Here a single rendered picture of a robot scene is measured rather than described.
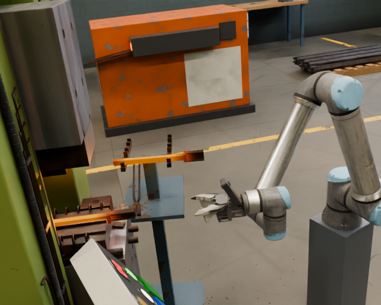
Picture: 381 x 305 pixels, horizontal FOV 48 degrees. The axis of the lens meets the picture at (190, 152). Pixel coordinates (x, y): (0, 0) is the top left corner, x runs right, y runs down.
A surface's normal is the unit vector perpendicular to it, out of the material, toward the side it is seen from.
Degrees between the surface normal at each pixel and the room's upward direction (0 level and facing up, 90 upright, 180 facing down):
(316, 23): 90
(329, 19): 90
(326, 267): 90
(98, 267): 30
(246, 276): 0
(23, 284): 90
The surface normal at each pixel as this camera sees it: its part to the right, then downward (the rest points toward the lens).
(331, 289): -0.83, 0.30
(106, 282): -0.50, -0.64
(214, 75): 0.24, 0.38
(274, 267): -0.09, -0.91
